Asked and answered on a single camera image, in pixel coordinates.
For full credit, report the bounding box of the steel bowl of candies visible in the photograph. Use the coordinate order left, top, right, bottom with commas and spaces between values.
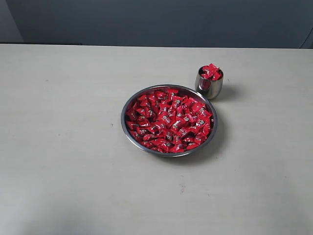
121, 84, 218, 158

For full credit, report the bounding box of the stainless steel cup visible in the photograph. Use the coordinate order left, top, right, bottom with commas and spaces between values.
195, 67, 224, 100

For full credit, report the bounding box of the red wrapped candy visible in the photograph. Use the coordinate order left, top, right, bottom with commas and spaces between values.
202, 64, 220, 76

